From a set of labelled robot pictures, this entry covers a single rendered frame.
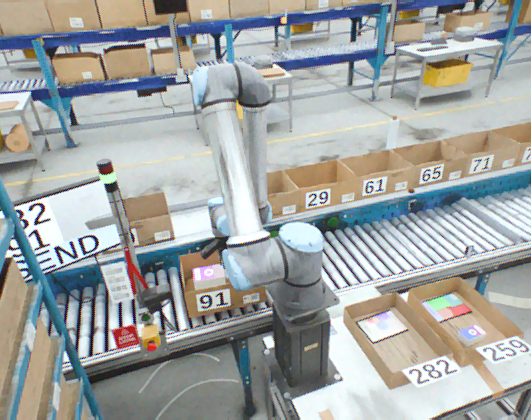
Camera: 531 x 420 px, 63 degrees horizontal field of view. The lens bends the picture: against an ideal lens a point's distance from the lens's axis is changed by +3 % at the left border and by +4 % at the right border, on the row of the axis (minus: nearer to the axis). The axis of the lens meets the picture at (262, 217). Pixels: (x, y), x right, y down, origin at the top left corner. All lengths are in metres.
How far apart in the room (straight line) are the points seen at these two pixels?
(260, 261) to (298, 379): 0.63
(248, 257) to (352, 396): 0.77
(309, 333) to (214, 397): 1.25
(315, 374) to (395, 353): 0.37
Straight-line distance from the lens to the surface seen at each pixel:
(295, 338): 1.62
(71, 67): 6.47
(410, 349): 2.02
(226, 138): 1.36
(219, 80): 1.40
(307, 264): 1.42
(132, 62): 6.41
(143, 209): 2.65
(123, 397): 2.91
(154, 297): 1.80
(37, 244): 1.75
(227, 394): 2.77
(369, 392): 1.87
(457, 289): 2.35
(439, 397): 1.92
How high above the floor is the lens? 2.26
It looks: 33 degrees down
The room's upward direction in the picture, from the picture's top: 3 degrees counter-clockwise
